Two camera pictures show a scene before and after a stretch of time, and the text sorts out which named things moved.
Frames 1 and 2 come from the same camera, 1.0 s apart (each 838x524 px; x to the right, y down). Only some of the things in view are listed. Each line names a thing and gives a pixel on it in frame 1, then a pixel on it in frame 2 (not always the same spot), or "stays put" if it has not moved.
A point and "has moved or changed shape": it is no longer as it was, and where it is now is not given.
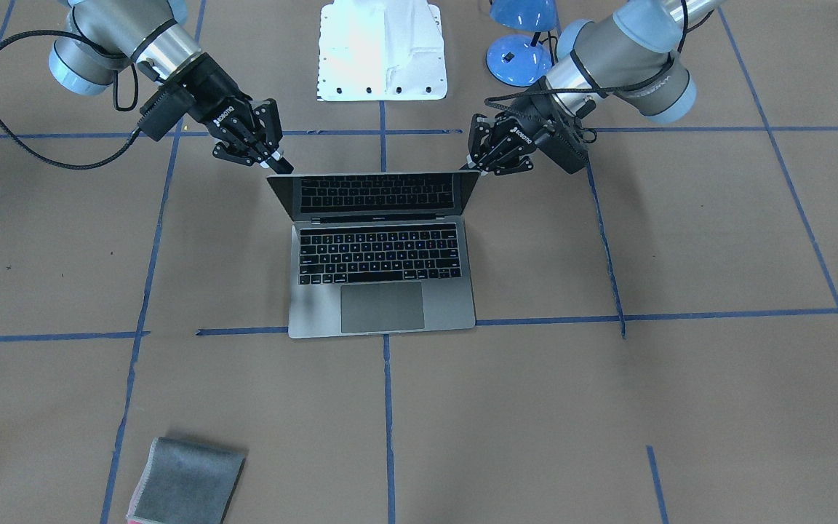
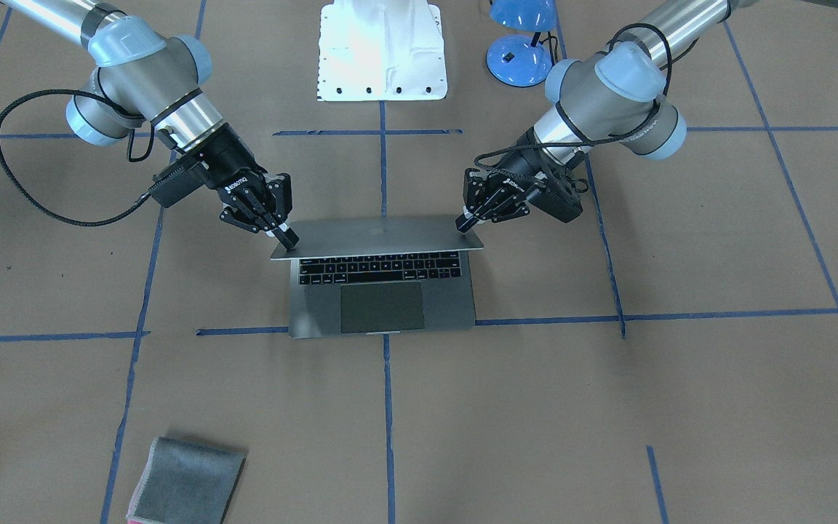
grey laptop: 377,252 has moved or changed shape
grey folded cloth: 186,482 stays put
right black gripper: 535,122 -> 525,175
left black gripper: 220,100 -> 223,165
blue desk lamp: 516,60 stays put
